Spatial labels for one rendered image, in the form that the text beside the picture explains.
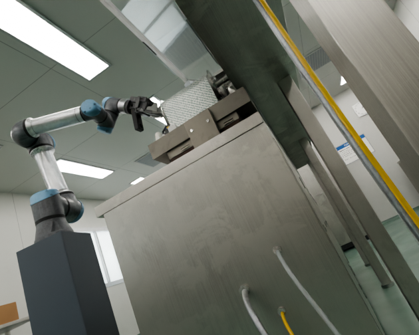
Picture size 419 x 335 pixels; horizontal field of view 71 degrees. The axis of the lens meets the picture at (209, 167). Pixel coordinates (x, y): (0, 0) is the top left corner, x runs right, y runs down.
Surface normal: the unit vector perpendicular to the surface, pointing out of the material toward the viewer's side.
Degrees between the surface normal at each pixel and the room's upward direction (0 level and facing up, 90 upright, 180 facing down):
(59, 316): 90
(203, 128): 90
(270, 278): 90
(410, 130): 90
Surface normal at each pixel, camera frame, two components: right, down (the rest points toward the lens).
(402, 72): -0.37, -0.16
